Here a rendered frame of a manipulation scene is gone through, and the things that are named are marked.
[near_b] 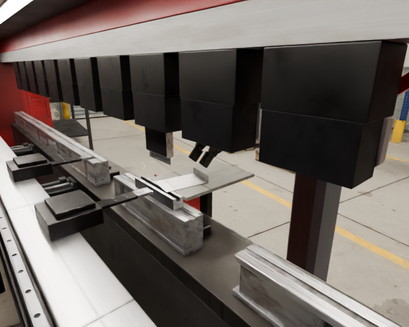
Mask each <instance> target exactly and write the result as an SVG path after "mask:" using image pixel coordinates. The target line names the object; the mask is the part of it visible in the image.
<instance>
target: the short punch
mask: <svg viewBox="0 0 409 327"><path fill-rule="evenodd" d="M145 141H146V149H147V150H148V151H149V155H150V157H152V158H155V159H157V160H160V161H161V162H164V163H166V164H168V165H171V158H172V157H173V156H174V155H173V133H172V132H170V133H163V132H160V131H157V130H153V129H151V128H147V127H145Z"/></svg>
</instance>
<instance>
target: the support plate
mask: <svg viewBox="0 0 409 327"><path fill-rule="evenodd" d="M193 168H196V169H198V170H200V171H201V172H203V173H205V174H206V175H208V183H206V184H202V185H203V186H202V185H198V186H193V187H190V188H184V189H179V190H176V191H174V192H175V193H178V194H179V195H182V196H183V199H184V200H185V201H188V200H192V199H194V198H197V197H200V196H202V195H206V194H207V193H211V192H213V191H216V190H219V189H221V188H225V187H227V186H230V185H233V184H236V183H238V182H241V181H244V180H247V179H249V178H252V177H254V173H250V172H248V171H244V170H242V169H238V168H237V167H233V166H231V165H227V164H225V163H221V162H219V161H216V160H214V161H211V163H210V165H209V166H208V167H207V168H205V167H204V166H202V165H201V164H199V165H195V166H192V167H188V168H185V169H181V170H178V171H174V172H176V173H178V174H179V176H180V175H182V176H183V175H189V174H193ZM174 172H170V173H166V174H163V175H159V176H155V177H152V178H150V179H151V180H154V181H159V180H164V179H168V178H174V177H178V174H176V173H174ZM204 186H206V187H208V188H210V189H208V188H206V187H204Z"/></svg>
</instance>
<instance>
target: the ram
mask: <svg viewBox="0 0 409 327"><path fill-rule="evenodd" d="M374 40H384V41H389V42H397V43H409V0H91V1H89V2H87V3H85V4H83V5H80V6H78V7H75V8H73V9H71V10H68V11H67V12H64V13H62V14H59V15H57V16H55V17H53V18H51V19H48V20H46V21H43V22H41V23H39V24H37V25H35V26H32V27H30V28H28V29H25V30H23V31H21V32H18V33H16V34H14V35H11V36H9V37H7V38H5V39H3V40H0V61H1V62H19V61H31V60H52V59H64V58H86V57H98V56H119V55H121V56H129V55H141V54H153V53H179V52H186V51H207V50H219V49H256V50H264V48H265V47H274V46H286V45H308V44H319V43H341V42H362V41H374Z"/></svg>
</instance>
